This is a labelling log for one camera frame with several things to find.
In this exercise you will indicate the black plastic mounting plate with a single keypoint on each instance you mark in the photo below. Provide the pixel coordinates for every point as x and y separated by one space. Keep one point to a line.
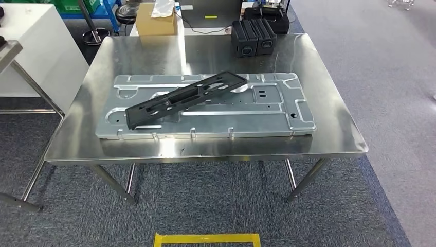
143 114

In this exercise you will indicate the stainless steel workbench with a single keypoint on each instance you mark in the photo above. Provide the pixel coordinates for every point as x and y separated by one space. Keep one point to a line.
323 136

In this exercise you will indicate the grey stamped metal panel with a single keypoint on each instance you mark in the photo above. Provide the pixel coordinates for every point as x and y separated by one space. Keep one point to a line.
272 119

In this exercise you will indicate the black ribbed case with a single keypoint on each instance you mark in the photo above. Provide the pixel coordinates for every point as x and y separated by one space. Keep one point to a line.
243 37
267 35

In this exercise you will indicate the black equipment bag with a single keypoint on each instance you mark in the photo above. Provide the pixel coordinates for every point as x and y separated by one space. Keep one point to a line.
276 25

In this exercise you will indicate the yellow floor tape square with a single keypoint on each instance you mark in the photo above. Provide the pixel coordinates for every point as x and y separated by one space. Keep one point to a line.
204 237

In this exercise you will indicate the cardboard box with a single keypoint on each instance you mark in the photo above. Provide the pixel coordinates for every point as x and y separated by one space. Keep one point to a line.
153 25

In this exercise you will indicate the white plastic bag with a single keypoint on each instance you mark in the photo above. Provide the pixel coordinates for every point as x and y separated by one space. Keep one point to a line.
163 8

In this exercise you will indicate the chrome stanchion with black base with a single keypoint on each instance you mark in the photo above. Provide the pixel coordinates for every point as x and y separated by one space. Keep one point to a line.
95 35

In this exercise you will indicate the blue metal cart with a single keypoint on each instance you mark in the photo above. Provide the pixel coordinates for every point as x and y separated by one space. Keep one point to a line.
109 13

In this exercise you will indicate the green plastic crate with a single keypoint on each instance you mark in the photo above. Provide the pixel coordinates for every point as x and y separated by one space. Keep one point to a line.
68 6

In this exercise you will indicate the white cabinet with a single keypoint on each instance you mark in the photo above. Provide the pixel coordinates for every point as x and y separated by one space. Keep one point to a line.
41 51

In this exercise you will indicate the metal chair base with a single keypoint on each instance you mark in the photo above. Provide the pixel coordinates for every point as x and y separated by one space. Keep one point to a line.
400 3

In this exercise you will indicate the stainless steel side table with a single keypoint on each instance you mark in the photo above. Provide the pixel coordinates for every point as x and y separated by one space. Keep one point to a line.
8 51

